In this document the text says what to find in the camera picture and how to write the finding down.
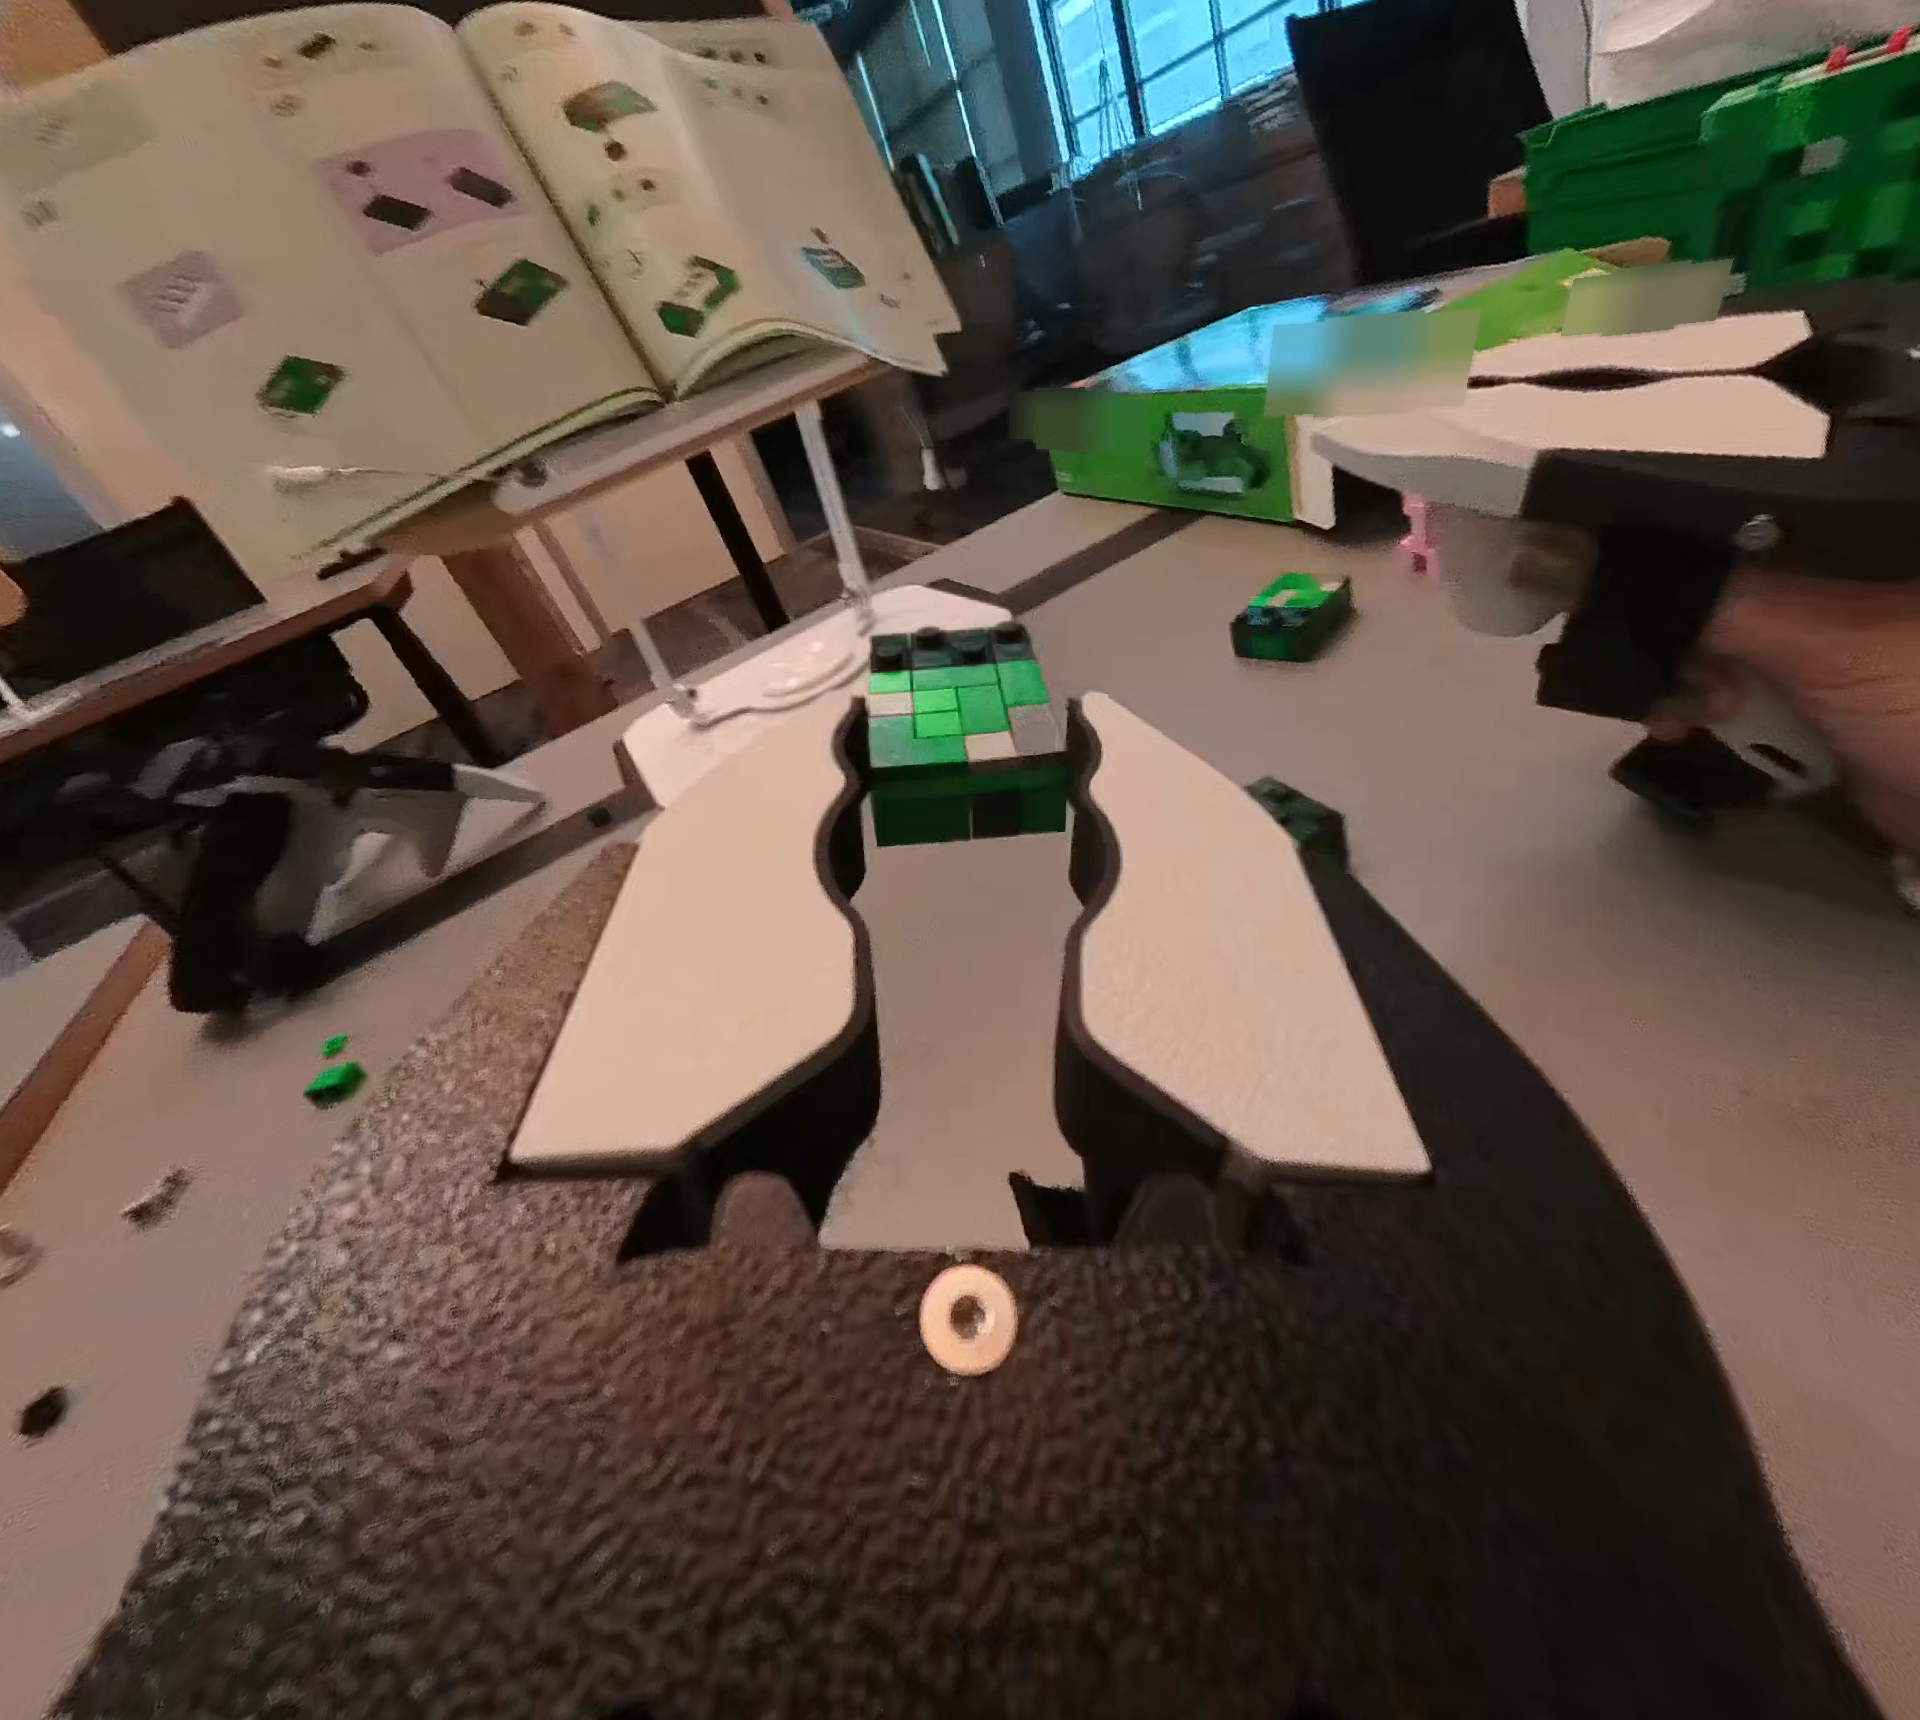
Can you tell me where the open instruction booklet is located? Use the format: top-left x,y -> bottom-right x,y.
0,2 -> 963,568

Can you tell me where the green lego cube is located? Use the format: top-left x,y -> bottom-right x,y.
1229,572 -> 1355,666

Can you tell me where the wooden desk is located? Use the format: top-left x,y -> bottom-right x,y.
0,541 -> 624,770

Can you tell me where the white book stand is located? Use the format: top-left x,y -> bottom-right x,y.
270,354 -> 931,820

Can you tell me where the green lego block assembly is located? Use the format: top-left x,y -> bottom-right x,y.
867,625 -> 1072,849

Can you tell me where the large green lego model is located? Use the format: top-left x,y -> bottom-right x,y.
1523,40 -> 1920,288

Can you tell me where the green lego set box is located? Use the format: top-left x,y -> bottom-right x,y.
1042,251 -> 1668,537

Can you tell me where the black office chair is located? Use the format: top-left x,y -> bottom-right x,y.
1287,0 -> 1554,283
0,496 -> 369,761

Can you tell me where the flat green lego panel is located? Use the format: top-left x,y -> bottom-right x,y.
1245,777 -> 1347,854

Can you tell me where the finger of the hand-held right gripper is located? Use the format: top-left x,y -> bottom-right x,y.
1470,311 -> 1816,390
1303,376 -> 1835,513

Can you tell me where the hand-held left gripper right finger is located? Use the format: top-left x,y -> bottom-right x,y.
1057,692 -> 1433,1249

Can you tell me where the person's right hand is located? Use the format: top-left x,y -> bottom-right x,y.
1686,572 -> 1920,860

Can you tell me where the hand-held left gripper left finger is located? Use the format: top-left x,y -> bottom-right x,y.
507,701 -> 880,1249

